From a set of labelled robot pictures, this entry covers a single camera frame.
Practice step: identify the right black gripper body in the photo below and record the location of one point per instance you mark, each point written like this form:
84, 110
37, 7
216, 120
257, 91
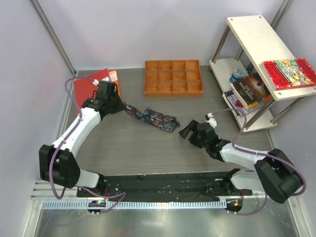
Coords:
196, 139

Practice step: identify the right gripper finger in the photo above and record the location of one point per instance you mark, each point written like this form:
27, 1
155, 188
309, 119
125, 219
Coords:
192, 126
186, 133

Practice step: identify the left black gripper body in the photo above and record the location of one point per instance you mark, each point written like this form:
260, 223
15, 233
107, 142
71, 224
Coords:
116, 104

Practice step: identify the floral navy necktie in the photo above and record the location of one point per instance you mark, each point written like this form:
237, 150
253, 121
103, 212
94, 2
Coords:
160, 120

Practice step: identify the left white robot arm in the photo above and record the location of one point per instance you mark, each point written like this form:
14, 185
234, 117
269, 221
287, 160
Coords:
57, 162

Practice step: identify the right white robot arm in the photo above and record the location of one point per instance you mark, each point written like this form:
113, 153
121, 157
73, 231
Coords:
269, 172

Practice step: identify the red folder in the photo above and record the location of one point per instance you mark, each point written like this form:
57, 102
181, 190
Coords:
84, 88

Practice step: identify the orange notebook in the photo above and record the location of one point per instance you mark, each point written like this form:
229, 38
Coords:
114, 78

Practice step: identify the bottom stacked books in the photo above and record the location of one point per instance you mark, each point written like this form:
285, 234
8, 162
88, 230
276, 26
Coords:
237, 105

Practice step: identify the orange wooden compartment tray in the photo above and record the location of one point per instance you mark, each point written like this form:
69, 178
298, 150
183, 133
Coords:
173, 78

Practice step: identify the dark brown book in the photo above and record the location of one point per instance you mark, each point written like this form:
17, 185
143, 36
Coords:
251, 90

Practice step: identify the white two-tier shelf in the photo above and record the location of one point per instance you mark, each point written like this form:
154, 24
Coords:
260, 43

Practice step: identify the blue lidded jar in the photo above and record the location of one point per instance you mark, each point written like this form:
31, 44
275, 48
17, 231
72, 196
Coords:
237, 74

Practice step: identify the red colourful book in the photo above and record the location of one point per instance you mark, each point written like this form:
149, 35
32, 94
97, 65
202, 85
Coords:
290, 73

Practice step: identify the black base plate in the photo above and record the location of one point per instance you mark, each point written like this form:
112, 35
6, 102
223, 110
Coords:
171, 187

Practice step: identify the slotted white cable duct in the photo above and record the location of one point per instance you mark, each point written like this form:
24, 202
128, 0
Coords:
98, 204

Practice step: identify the left aluminium frame post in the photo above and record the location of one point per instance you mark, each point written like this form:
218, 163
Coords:
52, 34

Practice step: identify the aluminium frame post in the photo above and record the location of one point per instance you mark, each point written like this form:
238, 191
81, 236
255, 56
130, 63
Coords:
280, 13
52, 34

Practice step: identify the aluminium rail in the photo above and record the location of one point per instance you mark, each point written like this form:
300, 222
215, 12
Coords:
42, 190

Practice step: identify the right aluminium frame post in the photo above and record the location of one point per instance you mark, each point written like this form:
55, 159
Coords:
280, 13

